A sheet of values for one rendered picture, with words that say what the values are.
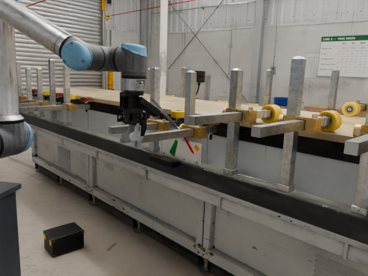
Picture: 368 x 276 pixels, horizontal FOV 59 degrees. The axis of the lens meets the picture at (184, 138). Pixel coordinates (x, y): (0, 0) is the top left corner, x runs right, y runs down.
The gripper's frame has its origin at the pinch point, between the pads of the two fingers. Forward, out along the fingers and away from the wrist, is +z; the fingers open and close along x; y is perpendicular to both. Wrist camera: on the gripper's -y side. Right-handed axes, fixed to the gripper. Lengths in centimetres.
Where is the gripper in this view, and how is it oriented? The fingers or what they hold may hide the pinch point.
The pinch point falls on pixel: (138, 143)
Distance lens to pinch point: 126.4
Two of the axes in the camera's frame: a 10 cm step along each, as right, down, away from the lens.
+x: 7.0, 1.6, -7.0
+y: -7.2, 1.1, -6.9
